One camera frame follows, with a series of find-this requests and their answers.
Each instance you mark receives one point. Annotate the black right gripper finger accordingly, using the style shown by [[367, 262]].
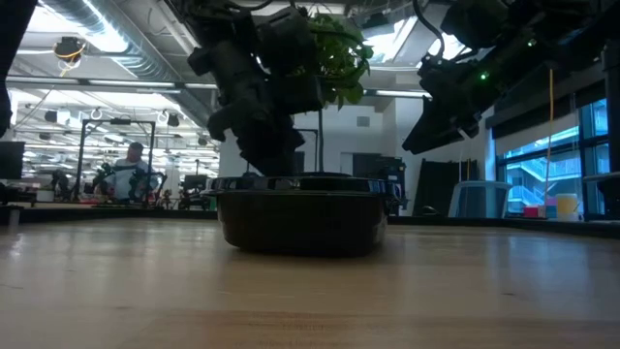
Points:
[[421, 143], [448, 123]]

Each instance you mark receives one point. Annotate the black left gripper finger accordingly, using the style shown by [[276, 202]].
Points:
[[242, 145], [283, 150]]

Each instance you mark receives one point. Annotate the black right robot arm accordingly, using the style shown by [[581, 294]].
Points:
[[557, 39]]

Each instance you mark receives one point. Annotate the black plastic tupperware container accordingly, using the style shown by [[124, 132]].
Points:
[[300, 223]]

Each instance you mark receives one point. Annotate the black background cabinet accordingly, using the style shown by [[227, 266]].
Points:
[[382, 167]]

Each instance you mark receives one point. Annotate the black folding panel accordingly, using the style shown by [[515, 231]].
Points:
[[441, 189]]

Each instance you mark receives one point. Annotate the black background chair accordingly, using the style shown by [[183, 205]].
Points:
[[195, 184]]

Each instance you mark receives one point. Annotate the white office chair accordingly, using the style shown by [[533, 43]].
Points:
[[479, 201]]

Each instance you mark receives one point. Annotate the green potted plant black pot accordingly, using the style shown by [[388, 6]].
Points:
[[344, 58]]

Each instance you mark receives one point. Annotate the person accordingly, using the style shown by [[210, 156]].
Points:
[[128, 174]]

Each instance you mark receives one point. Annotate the small blue box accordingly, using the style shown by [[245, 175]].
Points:
[[551, 212]]

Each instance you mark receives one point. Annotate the yellow container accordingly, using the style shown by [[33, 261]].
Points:
[[567, 206]]

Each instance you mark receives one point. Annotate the small white box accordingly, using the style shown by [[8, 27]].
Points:
[[46, 195]]

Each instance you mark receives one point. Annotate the black monitor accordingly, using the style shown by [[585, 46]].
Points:
[[12, 160]]

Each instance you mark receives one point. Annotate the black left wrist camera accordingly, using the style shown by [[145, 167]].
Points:
[[290, 48]]

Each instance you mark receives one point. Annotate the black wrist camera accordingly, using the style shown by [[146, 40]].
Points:
[[290, 48], [474, 24]]

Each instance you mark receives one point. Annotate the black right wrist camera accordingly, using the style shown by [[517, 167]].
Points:
[[474, 24]]

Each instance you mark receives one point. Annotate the black vertical frame post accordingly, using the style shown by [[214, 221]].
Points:
[[612, 145]]

